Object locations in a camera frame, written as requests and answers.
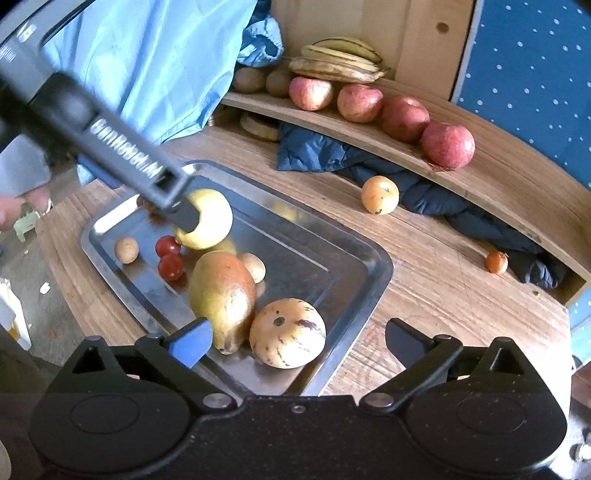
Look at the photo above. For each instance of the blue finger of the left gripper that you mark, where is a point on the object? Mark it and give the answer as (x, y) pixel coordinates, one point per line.
(88, 171)

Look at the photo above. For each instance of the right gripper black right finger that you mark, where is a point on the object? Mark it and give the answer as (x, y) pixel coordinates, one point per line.
(426, 361)

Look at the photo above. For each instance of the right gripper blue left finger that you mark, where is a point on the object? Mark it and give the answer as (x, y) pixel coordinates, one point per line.
(173, 358)

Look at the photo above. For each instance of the green red mango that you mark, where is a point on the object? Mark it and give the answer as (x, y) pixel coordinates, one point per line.
(222, 291)

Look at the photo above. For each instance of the speckled pale orange fruit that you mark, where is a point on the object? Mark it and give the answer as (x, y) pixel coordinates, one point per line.
(287, 334)

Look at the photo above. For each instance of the yellow lemon fruit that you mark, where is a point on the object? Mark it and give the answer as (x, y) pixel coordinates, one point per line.
(215, 220)

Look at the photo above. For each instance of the small orange red fruit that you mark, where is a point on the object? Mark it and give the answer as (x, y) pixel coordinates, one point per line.
(497, 262)

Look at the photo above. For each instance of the round orange fruit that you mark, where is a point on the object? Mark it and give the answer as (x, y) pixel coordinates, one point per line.
(380, 195)

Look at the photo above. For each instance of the person left hand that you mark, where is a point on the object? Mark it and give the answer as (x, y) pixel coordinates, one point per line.
(11, 207)

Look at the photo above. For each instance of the tan longan left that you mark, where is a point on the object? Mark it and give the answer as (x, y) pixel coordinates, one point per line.
(126, 250)

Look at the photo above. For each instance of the tan longan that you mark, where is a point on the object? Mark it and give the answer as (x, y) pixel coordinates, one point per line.
(126, 250)
(254, 265)

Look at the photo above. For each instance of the cherry tomato lower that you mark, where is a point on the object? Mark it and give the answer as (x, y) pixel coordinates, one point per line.
(170, 267)

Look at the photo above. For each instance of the cherry tomato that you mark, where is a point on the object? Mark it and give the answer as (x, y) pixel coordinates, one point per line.
(167, 245)
(170, 267)

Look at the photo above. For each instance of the cherry tomato upper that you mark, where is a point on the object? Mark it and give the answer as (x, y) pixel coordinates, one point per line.
(167, 245)

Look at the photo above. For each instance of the tan longan right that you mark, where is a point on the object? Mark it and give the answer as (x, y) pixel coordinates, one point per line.
(254, 265)

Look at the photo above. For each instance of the light blue sleeve garment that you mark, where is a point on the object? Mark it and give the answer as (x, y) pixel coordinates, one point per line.
(164, 66)

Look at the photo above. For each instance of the steel tray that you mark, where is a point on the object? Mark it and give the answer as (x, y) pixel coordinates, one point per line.
(307, 256)

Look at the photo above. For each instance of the brown kiwi left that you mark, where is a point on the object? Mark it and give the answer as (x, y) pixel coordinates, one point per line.
(249, 80)

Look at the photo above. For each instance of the brown kiwi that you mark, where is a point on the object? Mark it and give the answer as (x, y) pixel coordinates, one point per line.
(278, 83)
(249, 80)

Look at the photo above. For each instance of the curved wooden shelf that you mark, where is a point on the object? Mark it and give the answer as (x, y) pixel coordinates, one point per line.
(506, 177)

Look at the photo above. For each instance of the dark blue cloth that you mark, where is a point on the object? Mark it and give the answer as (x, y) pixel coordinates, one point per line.
(304, 150)

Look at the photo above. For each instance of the brown kiwi right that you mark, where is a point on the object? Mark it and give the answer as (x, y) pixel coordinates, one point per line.
(278, 83)

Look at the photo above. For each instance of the red apple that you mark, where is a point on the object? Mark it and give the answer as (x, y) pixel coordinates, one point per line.
(310, 94)
(360, 103)
(405, 118)
(448, 146)

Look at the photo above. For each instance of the brown spotted banana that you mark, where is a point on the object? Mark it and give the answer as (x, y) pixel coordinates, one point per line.
(332, 71)

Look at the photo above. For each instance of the yellow banana middle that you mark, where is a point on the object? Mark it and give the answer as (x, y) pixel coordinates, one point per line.
(329, 54)

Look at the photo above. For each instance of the yellow banana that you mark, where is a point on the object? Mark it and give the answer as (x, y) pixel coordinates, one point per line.
(329, 54)
(353, 46)

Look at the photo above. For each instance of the yellow banana back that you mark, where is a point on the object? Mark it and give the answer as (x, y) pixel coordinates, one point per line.
(353, 46)

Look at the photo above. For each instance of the blue dotted mat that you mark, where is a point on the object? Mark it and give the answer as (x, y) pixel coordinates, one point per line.
(528, 73)

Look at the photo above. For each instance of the light wood panel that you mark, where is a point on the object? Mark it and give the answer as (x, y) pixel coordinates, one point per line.
(422, 42)

